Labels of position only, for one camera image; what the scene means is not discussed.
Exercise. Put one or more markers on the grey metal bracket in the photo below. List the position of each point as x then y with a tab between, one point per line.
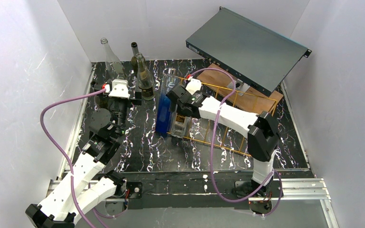
240	87

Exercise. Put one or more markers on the clear square liquor bottle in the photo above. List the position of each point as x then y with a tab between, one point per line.
179	124

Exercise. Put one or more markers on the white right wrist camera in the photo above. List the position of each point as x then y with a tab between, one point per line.
193	84

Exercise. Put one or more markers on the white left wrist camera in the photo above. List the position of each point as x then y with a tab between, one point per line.
117	88

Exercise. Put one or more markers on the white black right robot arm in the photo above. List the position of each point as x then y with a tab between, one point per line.
260	130

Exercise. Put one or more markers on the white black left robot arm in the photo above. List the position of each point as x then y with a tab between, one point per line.
73	197

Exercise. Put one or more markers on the dark green wine bottle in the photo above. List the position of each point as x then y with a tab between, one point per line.
134	63

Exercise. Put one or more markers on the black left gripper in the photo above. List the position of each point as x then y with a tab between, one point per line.
134	100

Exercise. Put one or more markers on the aluminium frame rail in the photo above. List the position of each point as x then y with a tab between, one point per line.
258	200

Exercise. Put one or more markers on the gold wire wine rack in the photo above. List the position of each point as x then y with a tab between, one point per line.
200	131

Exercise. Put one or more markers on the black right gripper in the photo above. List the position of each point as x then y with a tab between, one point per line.
173	95

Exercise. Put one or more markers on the grey rack-mount network switch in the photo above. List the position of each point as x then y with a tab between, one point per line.
251	52

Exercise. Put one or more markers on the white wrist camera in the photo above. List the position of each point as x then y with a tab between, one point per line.
117	88
193	84

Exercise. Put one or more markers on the clear tall empty bottle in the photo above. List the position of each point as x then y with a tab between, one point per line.
113	64

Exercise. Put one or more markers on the clear labelled wine bottle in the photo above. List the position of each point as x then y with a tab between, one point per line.
145	79

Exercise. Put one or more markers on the wooden board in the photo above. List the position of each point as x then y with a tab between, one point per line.
250	100

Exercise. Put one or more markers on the blue tall glass bottle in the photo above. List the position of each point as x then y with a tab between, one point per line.
169	80

